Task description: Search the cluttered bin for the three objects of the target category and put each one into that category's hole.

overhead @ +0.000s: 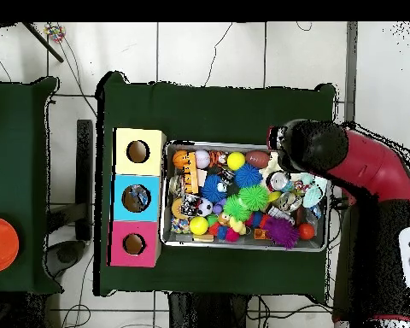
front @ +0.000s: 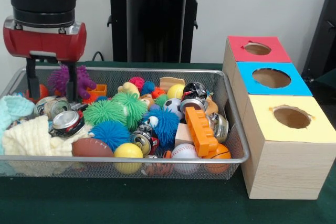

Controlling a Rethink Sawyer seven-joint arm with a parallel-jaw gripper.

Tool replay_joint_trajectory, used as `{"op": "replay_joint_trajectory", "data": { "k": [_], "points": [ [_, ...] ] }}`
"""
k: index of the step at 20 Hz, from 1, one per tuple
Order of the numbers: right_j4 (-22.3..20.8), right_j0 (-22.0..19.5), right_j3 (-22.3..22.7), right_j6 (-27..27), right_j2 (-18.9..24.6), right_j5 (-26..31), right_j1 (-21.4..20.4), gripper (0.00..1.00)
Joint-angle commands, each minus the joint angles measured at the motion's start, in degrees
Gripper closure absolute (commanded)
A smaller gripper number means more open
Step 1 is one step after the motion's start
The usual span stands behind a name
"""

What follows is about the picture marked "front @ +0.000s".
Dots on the purple spiky ball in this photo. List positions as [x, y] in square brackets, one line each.
[59, 79]

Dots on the dark green tablecloth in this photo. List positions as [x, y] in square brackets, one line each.
[325, 75]
[157, 203]

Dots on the brown toy football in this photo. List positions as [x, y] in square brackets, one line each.
[92, 148]

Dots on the small orange-red ball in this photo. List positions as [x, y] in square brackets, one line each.
[43, 91]

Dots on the orange toy building block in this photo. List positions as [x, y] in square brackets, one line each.
[200, 129]

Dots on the white toy baseball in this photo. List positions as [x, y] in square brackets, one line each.
[184, 153]

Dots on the yellow tennis ball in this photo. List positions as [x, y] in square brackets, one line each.
[175, 91]

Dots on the smooth yellow ball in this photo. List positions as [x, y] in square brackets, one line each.
[128, 151]

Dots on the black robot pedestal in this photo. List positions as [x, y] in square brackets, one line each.
[157, 24]

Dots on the wooden box with three holes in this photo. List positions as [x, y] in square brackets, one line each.
[288, 171]

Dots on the black office chair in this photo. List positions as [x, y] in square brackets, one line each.
[323, 45]

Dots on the silver mesh bin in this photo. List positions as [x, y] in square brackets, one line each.
[92, 169]

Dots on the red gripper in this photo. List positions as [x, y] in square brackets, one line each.
[44, 43]

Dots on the blue koosh ball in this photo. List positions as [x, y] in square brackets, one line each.
[110, 133]

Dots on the orange toy basketball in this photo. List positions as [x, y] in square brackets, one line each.
[221, 155]

